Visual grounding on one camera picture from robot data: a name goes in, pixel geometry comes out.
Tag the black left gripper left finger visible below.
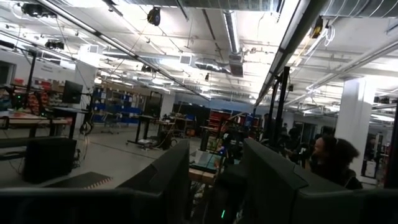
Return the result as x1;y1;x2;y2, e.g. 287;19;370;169
117;139;192;224

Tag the black mat with striped edge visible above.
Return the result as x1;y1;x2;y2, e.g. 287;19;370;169
45;171;113;190

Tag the black cabinet box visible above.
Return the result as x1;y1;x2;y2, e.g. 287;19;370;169
24;138;78;184

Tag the wooden workbench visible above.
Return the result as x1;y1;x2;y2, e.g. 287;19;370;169
0;110;72;139

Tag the blue storage shelf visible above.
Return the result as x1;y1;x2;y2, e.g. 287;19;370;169
91;88;144;124

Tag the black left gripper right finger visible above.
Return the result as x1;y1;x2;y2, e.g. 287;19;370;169
243;138;355;224

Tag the silver ventilation duct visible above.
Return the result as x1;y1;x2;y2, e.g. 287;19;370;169
222;11;245;78

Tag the yellow ceiling cable reel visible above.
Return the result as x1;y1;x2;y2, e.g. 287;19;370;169
310;15;326;40

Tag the person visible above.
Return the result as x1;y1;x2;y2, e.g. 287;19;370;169
307;134;364;190

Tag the red tool cabinet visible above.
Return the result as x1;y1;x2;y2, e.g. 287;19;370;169
208;110;231;128

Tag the black metal frame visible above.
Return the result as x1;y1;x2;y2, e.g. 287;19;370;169
254;0;330;149

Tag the white building column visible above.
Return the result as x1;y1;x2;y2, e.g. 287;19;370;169
335;77;376;180

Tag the black computer monitor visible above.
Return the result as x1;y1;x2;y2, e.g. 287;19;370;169
61;80;84;105

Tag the black ceiling cable reel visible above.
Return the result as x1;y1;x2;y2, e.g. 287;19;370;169
146;6;162;27

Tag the black standing desk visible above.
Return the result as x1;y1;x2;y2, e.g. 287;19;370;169
126;114;160;146

